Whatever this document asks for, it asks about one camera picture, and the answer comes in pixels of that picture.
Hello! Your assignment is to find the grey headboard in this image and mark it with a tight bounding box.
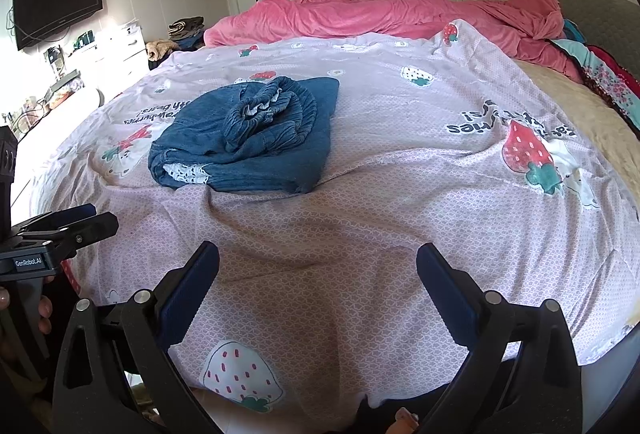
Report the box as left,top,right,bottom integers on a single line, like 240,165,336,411
512,0,640,79

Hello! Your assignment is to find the blue cloth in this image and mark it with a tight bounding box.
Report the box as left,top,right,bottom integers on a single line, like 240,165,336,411
562,18,588,42

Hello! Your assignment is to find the pink duvet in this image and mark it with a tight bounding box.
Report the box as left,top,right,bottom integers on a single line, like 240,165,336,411
202,0,586,82

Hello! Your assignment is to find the pink strawberry print blanket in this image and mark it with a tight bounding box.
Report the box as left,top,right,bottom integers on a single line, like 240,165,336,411
27,18,628,415

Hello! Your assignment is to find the white dresser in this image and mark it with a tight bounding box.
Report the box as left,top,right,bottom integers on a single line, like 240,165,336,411
45,21,151,89

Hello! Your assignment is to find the cluttered dark box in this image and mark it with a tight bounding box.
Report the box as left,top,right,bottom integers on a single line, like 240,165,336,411
45,71,83,107

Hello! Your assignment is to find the teal floral pillow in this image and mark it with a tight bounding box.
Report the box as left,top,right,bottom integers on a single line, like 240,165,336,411
550,38,640,135

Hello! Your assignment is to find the dark clothes pile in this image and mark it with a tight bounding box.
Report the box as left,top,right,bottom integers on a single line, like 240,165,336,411
167,16,206,49

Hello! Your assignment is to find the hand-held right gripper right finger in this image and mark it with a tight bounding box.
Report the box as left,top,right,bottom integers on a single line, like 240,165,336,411
416,242,583,434

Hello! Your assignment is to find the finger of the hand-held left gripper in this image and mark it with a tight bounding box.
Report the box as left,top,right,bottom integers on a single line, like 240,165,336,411
12,204,98,235
50,213,120,259

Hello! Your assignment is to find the beige bed sheet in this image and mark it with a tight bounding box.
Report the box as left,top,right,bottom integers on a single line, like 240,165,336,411
515,58,640,215

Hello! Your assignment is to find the person's dark clothing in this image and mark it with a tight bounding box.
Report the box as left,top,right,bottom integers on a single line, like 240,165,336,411
357,359,471,434

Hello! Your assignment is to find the red cushion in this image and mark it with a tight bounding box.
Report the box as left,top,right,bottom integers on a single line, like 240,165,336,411
585,44,640,87

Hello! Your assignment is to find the blue denim pants lace trim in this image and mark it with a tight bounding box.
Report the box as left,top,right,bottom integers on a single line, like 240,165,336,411
148,75,341,195

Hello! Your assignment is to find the person's left hand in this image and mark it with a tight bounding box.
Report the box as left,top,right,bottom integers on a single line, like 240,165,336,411
0,274,56,336

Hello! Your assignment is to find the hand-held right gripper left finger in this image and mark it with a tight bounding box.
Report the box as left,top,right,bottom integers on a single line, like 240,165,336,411
52,241,220,434

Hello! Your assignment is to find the beige crumpled cloth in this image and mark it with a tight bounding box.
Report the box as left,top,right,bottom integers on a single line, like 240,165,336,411
145,40,178,62

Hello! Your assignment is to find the black television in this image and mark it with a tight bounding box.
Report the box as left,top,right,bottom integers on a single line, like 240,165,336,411
12,0,104,52

